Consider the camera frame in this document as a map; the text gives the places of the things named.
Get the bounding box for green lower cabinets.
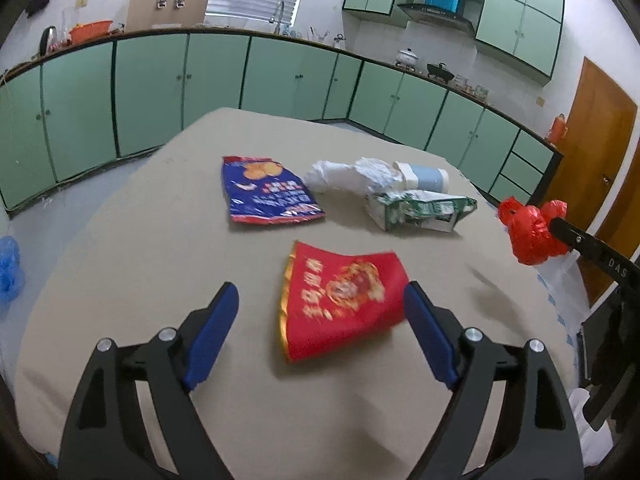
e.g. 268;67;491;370
0;27;565;213

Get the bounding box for black range hood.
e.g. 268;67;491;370
397;2;476;37

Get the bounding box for wooden board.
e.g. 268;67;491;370
125;0;215;31

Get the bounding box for red gold printed packet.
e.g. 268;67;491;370
277;241;408;363

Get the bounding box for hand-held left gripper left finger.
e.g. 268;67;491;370
59;281;240;480

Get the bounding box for white blue paper cup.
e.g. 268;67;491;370
392;161;450;192

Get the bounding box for red plastic bag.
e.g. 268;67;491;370
497;197;569;266

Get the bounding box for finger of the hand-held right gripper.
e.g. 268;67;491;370
550;216;640;293

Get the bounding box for wooden door with handle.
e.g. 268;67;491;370
537;56;640;306

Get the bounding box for blue snack packet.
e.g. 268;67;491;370
221;156;326;226

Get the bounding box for beige tablecloth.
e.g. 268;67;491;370
15;106;583;480

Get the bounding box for green cabinets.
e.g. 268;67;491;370
0;27;565;213
342;0;566;81

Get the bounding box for orange basket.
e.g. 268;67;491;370
69;20;115;43

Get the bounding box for green white crushed carton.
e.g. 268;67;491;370
366;187;478;233

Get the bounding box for green upper cabinets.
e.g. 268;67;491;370
342;0;566;81

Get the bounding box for white tissue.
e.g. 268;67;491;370
304;160;363;194
354;157;405;192

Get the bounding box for blue plastic bag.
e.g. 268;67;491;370
0;236;25;306

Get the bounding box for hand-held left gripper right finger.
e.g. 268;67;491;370
403;281;586;480

